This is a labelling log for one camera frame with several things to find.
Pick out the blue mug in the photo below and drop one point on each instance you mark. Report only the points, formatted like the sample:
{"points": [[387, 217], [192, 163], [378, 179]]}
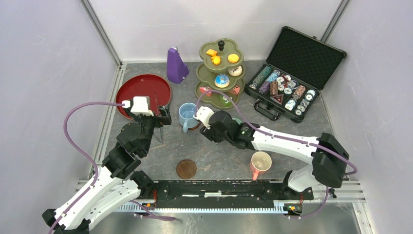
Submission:
{"points": [[186, 116]]}

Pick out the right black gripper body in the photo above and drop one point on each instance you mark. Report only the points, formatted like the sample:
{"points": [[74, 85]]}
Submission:
{"points": [[214, 135]]}

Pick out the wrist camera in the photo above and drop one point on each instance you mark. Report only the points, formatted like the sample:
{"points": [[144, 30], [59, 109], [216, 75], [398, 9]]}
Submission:
{"points": [[203, 114], [138, 105]]}

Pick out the blue frosted donut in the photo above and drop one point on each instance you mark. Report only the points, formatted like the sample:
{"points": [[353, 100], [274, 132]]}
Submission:
{"points": [[221, 81]]}

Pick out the dark wooden round coaster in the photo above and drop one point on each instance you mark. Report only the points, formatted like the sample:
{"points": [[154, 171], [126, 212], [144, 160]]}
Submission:
{"points": [[186, 169]]}

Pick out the chocolate cream donut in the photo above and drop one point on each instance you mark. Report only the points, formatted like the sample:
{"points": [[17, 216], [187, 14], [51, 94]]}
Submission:
{"points": [[235, 71]]}

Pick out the purple metronome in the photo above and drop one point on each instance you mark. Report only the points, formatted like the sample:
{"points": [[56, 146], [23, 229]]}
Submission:
{"points": [[177, 70]]}

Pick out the small orange pastry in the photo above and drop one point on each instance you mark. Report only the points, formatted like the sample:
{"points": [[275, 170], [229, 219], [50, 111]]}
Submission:
{"points": [[216, 60]]}

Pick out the light wooden round coaster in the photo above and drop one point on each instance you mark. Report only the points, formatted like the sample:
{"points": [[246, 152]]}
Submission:
{"points": [[195, 127]]}

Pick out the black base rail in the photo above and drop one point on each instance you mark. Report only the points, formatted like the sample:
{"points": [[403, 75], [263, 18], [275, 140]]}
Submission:
{"points": [[221, 194]]}

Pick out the orange round cookie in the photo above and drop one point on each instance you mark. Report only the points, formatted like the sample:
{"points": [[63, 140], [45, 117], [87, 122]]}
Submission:
{"points": [[233, 58]]}

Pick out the red round tray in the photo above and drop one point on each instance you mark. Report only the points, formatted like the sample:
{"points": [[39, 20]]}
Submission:
{"points": [[153, 86]]}

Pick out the teal mug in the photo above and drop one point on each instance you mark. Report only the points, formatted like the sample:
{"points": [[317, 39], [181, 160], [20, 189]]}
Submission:
{"points": [[237, 120]]}

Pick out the metal tongs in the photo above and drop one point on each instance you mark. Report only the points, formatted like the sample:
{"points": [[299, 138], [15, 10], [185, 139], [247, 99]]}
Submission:
{"points": [[161, 140]]}

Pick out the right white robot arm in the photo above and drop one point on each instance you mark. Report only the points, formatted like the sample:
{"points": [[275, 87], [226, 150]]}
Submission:
{"points": [[325, 157]]}

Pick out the pink roll cake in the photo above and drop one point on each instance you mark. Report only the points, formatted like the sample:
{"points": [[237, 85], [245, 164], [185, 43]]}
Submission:
{"points": [[235, 90]]}

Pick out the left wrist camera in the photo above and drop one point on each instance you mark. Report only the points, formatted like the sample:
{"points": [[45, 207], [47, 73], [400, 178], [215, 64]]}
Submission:
{"points": [[138, 105]]}

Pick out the green cake slice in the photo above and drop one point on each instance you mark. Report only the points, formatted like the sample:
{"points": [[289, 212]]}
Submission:
{"points": [[226, 101]]}

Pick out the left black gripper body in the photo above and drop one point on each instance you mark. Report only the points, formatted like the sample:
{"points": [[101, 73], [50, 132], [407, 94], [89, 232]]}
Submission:
{"points": [[149, 123]]}

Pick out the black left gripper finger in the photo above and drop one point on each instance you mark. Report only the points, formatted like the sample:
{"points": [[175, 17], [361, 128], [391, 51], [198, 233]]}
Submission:
{"points": [[167, 120], [162, 111]]}

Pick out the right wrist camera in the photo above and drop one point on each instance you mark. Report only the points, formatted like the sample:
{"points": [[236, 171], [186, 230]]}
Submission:
{"points": [[203, 114]]}

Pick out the red triangle all-in button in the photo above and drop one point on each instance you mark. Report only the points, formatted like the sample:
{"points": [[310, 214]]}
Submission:
{"points": [[278, 99]]}

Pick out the black poker chip case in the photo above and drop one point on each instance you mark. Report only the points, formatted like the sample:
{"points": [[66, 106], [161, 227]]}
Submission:
{"points": [[298, 66]]}

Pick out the pink cream mug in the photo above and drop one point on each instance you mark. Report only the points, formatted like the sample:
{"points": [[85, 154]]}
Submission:
{"points": [[260, 162]]}

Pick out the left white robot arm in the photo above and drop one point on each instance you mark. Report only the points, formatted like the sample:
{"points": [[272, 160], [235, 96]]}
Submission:
{"points": [[116, 181]]}

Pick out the orange square pastry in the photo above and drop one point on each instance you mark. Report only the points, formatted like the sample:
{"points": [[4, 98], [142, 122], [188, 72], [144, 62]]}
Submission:
{"points": [[211, 52]]}

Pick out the pink cake slice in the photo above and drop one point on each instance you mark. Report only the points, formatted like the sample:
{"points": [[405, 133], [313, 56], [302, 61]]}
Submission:
{"points": [[206, 90]]}

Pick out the green three-tier serving stand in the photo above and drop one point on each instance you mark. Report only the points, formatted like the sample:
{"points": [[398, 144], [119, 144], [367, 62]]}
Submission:
{"points": [[207, 72]]}

